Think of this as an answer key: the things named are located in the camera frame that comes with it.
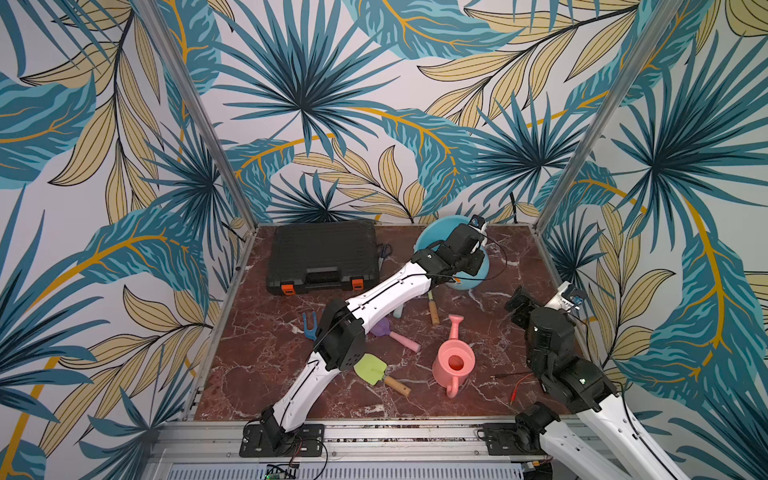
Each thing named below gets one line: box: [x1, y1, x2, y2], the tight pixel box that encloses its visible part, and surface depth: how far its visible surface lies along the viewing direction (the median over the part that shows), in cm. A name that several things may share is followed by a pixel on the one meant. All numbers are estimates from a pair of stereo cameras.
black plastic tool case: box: [267, 220, 380, 296], surface depth 103 cm
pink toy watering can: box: [432, 314, 476, 399], surface depth 78 cm
